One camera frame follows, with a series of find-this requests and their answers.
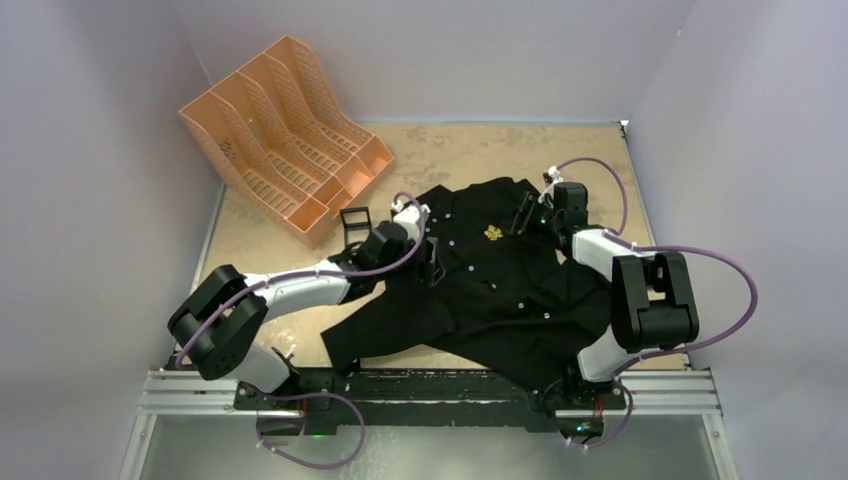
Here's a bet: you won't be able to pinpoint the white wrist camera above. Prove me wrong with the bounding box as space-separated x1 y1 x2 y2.
537 166 565 208
390 200 430 241

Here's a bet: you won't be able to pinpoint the orange plastic file organizer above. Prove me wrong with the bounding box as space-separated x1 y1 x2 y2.
179 36 394 249

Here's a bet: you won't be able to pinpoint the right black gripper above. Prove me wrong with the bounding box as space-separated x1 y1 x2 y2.
500 191 563 246

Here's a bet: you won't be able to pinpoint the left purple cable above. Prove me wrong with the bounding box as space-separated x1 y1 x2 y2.
173 192 429 472

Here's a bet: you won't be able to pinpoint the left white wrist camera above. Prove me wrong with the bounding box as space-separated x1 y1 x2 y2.
390 200 430 241

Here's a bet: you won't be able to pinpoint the black button shirt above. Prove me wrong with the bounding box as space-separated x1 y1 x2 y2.
322 177 610 389

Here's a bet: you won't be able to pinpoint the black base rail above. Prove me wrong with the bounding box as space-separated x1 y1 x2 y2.
234 367 628 435

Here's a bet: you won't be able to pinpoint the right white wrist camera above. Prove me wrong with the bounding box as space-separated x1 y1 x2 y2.
537 166 565 208

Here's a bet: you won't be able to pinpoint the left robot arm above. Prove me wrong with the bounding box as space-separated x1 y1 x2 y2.
167 221 437 409

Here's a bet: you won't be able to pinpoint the aluminium frame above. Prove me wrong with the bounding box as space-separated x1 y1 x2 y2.
119 369 737 479

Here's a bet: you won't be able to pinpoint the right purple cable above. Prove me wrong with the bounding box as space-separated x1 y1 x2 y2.
544 156 760 452

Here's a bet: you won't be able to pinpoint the small black rectangular frame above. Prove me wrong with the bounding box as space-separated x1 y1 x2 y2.
339 206 373 247

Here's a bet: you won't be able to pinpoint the purple cable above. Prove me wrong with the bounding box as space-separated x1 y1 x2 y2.
544 156 760 452
173 192 429 472

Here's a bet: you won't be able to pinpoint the gold leaf brooch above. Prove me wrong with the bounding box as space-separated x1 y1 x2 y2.
484 225 504 241

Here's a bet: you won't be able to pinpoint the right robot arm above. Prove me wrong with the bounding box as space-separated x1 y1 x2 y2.
509 180 700 407

